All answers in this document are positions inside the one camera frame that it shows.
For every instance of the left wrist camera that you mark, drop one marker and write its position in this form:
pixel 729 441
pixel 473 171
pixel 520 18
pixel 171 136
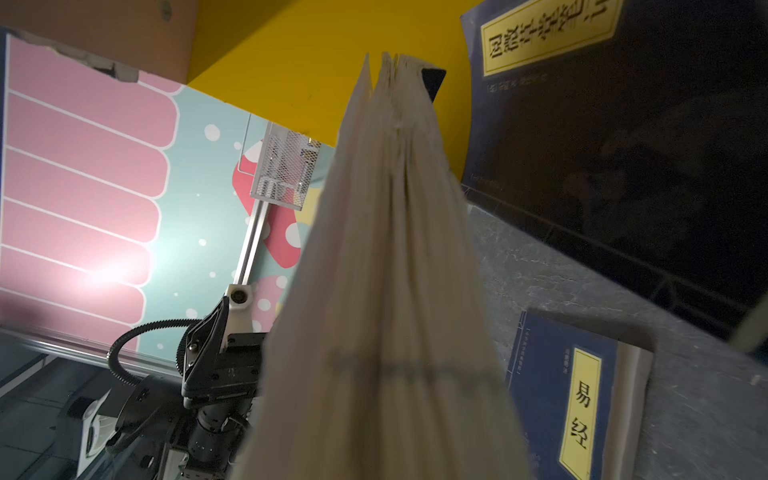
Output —
pixel 240 303

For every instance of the yellow pink blue bookshelf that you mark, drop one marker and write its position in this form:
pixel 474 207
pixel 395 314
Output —
pixel 296 62

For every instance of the white wire wall basket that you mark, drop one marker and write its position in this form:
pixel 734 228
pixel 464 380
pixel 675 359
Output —
pixel 285 167

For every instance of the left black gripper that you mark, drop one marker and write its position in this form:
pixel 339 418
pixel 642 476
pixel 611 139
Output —
pixel 222 356

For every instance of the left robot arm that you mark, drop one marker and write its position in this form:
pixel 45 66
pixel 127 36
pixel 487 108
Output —
pixel 188 427

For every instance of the navy book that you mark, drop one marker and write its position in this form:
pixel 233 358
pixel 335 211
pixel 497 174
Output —
pixel 638 125
pixel 580 397
pixel 380 364

